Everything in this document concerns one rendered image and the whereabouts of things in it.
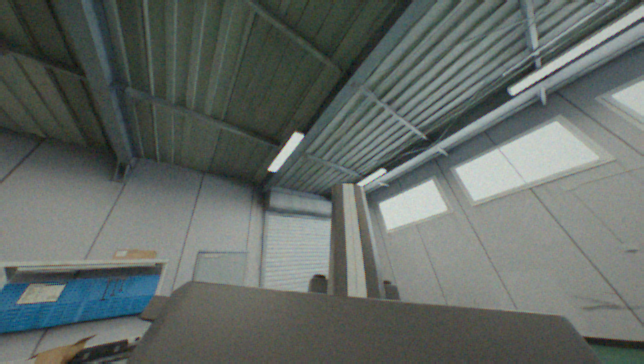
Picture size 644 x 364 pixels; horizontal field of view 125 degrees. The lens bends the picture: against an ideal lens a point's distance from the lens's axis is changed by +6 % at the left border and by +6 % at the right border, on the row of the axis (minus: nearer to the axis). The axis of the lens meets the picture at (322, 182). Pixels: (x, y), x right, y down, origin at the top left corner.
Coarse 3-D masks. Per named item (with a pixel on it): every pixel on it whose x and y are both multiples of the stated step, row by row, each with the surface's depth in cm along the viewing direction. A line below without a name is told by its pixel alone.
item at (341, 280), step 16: (336, 192) 9; (336, 208) 8; (336, 224) 7; (336, 240) 7; (352, 240) 7; (336, 256) 6; (352, 256) 6; (336, 272) 6; (352, 272) 6; (320, 288) 6; (336, 288) 5; (352, 288) 5
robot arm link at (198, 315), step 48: (192, 288) 4; (240, 288) 4; (144, 336) 4; (192, 336) 4; (240, 336) 4; (288, 336) 4; (336, 336) 4; (384, 336) 4; (432, 336) 4; (480, 336) 4; (528, 336) 4; (576, 336) 4
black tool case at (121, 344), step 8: (104, 344) 219; (112, 344) 213; (120, 344) 216; (80, 352) 196; (88, 352) 199; (96, 352) 202; (104, 352) 205; (112, 352) 209; (120, 352) 213; (80, 360) 194; (88, 360) 197
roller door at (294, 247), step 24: (264, 216) 462; (288, 216) 499; (312, 216) 550; (264, 240) 428; (288, 240) 468; (312, 240) 513; (264, 264) 402; (288, 264) 439; (312, 264) 478; (288, 288) 413
